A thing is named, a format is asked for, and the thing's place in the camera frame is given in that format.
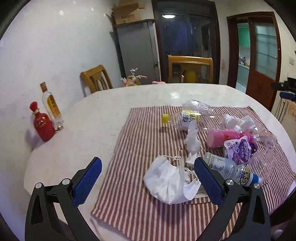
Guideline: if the blue cap plastic bottle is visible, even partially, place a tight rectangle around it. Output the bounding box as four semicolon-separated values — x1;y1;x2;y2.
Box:
203;152;263;187

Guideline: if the purple grape jelly pouch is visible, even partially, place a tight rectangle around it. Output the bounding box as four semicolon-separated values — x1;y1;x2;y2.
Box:
223;136;258;165

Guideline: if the white face mask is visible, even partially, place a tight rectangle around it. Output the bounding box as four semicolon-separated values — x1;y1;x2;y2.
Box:
143;156;201;205

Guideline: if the pink yogurt bottle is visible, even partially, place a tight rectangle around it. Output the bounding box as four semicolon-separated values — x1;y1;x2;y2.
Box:
207;129;255;148

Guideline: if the white tissue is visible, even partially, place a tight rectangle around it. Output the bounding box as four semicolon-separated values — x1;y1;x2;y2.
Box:
185;121;201;168

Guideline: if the yellow cap clear bottle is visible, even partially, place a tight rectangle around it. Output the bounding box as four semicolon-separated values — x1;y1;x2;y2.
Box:
162;109;203;131

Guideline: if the clear plastic bag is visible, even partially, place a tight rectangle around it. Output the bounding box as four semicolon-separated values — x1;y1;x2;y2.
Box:
221;114;278;183

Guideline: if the brown wooden kitchen door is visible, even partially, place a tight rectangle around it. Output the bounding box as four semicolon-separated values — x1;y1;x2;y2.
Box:
227;11;281;111

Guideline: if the red striped placemat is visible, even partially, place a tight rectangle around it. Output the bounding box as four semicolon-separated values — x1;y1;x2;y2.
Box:
90;105;296;241

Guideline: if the red ceramic liquor bottle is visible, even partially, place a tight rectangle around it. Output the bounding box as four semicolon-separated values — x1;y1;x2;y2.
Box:
30;101;56;142

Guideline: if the crushed clear plastic bottle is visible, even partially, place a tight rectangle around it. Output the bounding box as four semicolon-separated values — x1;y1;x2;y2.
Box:
182;99;223;118

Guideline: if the clear glass liquor bottle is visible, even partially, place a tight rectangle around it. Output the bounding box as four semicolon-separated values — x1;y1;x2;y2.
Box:
40;82;64;132

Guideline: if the wooden chair far side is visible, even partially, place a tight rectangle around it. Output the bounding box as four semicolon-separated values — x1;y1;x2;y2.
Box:
168;55;214;84

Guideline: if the dark sliding balcony door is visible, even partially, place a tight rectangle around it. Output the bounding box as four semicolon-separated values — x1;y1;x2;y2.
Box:
152;1;221;84

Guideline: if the pink children bicycle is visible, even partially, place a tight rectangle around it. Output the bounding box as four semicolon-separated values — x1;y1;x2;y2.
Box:
120;67;166;87

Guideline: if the Galanz cardboard box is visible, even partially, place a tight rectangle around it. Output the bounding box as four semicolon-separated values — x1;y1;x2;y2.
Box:
112;1;145;25

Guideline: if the wooden chair by wall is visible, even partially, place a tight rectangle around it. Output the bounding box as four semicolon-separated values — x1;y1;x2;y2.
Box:
80;65;113;94

